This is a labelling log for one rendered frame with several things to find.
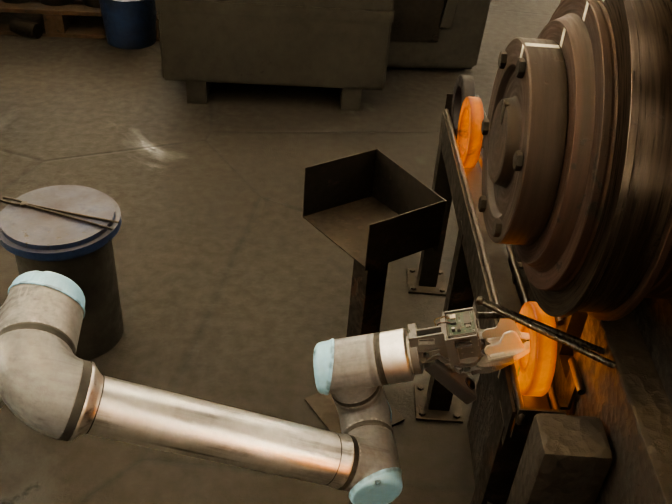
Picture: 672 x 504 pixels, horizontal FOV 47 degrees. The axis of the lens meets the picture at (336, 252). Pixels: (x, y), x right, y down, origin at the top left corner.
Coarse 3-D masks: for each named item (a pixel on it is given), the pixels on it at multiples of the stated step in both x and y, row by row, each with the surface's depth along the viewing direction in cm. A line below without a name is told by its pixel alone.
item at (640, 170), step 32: (608, 0) 92; (640, 0) 89; (640, 32) 86; (640, 64) 84; (640, 96) 84; (640, 128) 84; (640, 160) 84; (608, 192) 87; (640, 192) 85; (608, 224) 87; (640, 224) 87; (608, 256) 88; (640, 256) 89; (576, 288) 96; (608, 288) 94
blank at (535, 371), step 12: (528, 312) 127; (540, 312) 124; (552, 324) 122; (540, 336) 121; (540, 348) 121; (552, 348) 121; (516, 360) 133; (528, 360) 125; (540, 360) 121; (552, 360) 121; (528, 372) 125; (540, 372) 121; (552, 372) 121; (528, 384) 124; (540, 384) 122; (540, 396) 126
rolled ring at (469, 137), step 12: (468, 96) 202; (468, 108) 200; (480, 108) 197; (468, 120) 209; (480, 120) 196; (468, 132) 198; (480, 132) 196; (468, 144) 197; (480, 144) 196; (468, 156) 199
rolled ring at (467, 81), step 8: (456, 80) 224; (464, 80) 214; (472, 80) 214; (456, 88) 223; (464, 88) 212; (472, 88) 212; (456, 96) 225; (464, 96) 212; (472, 96) 212; (456, 104) 226; (456, 112) 227; (456, 120) 226; (456, 128) 220; (456, 136) 219
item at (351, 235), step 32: (352, 160) 182; (384, 160) 183; (320, 192) 182; (352, 192) 188; (384, 192) 187; (416, 192) 176; (320, 224) 180; (352, 224) 180; (384, 224) 160; (416, 224) 166; (352, 256) 168; (384, 256) 166; (352, 288) 187; (384, 288) 185; (352, 320) 192; (320, 416) 209
